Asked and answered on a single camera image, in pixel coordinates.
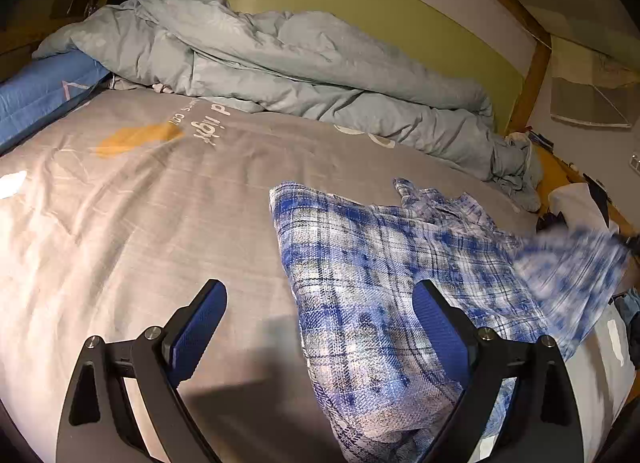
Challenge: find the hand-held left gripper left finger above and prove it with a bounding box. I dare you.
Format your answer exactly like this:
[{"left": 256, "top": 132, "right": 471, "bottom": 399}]
[{"left": 56, "top": 279, "right": 228, "bottom": 463}]

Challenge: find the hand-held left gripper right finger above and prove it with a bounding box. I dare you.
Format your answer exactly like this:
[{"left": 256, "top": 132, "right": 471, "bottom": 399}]
[{"left": 413, "top": 279, "right": 583, "bottom": 463}]

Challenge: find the blue plaid shirt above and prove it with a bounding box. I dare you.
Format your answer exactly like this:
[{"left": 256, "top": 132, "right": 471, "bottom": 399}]
[{"left": 269, "top": 178, "right": 632, "bottom": 463}]

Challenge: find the dark clothes pile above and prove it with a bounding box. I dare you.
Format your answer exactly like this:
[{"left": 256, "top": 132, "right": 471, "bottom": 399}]
[{"left": 612, "top": 290, "right": 640, "bottom": 344}]

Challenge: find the wooden bedside ledge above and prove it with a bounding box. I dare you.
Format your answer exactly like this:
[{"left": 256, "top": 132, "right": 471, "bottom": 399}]
[{"left": 535, "top": 146, "right": 640, "bottom": 239}]

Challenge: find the grey bed sheet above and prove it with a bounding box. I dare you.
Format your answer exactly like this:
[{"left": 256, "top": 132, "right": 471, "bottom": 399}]
[{"left": 0, "top": 88, "right": 631, "bottom": 463}]

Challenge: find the small clutter on ledge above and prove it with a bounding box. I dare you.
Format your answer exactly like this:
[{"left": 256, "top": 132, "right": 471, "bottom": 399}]
[{"left": 522, "top": 128, "right": 556, "bottom": 151}]

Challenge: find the light blue duvet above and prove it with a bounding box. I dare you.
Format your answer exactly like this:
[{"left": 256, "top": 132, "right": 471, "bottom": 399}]
[{"left": 32, "top": 0, "right": 543, "bottom": 211}]

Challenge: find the blue pillow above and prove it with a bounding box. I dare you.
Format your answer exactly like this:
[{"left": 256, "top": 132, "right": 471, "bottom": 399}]
[{"left": 0, "top": 50, "right": 111, "bottom": 151}]

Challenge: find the green padded headboard panel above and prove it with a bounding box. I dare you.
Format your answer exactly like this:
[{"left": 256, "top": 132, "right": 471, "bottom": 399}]
[{"left": 222, "top": 0, "right": 523, "bottom": 134}]

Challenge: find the white bag with black strap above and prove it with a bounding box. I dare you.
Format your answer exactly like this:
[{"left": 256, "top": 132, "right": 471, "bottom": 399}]
[{"left": 537, "top": 174, "right": 623, "bottom": 236}]

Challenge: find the white wall-mounted panel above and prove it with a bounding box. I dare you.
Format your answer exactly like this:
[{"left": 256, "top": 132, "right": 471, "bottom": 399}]
[{"left": 550, "top": 38, "right": 640, "bottom": 129}]

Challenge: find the wooden headboard frame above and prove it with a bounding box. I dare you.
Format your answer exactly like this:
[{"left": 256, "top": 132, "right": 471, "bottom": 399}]
[{"left": 425, "top": 0, "right": 553, "bottom": 134}]

